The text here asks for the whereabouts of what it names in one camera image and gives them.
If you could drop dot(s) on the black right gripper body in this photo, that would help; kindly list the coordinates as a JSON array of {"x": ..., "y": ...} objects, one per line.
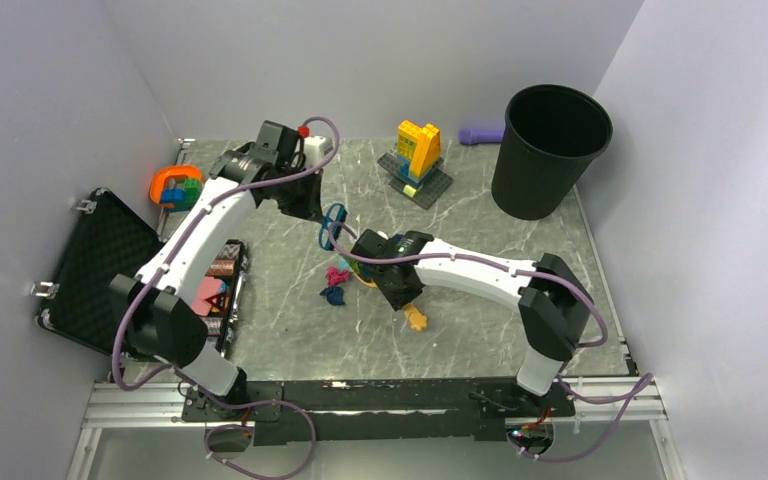
[{"x": 396, "y": 296}]

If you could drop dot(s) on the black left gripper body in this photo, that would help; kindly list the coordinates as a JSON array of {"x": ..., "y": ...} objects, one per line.
[{"x": 298, "y": 190}]

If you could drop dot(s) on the yellow slotted scoop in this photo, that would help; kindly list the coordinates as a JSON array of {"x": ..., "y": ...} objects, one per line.
[{"x": 404, "y": 308}]

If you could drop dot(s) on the blue hand brush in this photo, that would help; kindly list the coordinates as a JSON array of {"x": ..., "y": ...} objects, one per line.
[{"x": 331, "y": 226}]

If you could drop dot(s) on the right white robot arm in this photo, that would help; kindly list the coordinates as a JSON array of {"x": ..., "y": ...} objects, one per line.
[{"x": 553, "y": 305}]

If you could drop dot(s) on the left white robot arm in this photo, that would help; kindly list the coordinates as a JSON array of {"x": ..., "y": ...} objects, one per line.
[{"x": 157, "y": 328}]

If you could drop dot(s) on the magenta scrap near left gripper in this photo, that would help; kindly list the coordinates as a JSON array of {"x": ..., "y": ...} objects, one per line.
[{"x": 336, "y": 277}]

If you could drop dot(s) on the navy scrap by brush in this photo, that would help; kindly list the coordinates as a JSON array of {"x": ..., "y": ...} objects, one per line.
[{"x": 333, "y": 295}]

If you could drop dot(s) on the dark grey brick baseplate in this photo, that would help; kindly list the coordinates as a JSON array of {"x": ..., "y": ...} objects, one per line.
[{"x": 423, "y": 191}]

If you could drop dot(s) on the orange blue green toy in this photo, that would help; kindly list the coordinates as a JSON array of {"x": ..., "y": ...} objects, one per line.
[{"x": 176, "y": 188}]

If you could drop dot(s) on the yellow toy brick building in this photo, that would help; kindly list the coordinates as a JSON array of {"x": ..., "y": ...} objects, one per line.
[{"x": 419, "y": 145}]

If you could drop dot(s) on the pink card stack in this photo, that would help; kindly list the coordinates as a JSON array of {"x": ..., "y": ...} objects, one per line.
[{"x": 211, "y": 297}]

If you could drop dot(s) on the purple cylinder object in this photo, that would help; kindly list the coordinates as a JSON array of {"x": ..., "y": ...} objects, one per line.
[{"x": 470, "y": 136}]

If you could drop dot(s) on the black poker chip case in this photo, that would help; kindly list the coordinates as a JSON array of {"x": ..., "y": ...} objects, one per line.
[{"x": 110, "y": 239}]

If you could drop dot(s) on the black plastic trash bin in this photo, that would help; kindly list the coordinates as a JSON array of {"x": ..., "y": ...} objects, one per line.
[{"x": 552, "y": 134}]

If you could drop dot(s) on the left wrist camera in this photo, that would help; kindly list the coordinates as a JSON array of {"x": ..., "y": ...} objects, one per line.
[{"x": 315, "y": 147}]

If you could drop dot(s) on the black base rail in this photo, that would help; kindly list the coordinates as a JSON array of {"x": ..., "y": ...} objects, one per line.
[{"x": 480, "y": 408}]

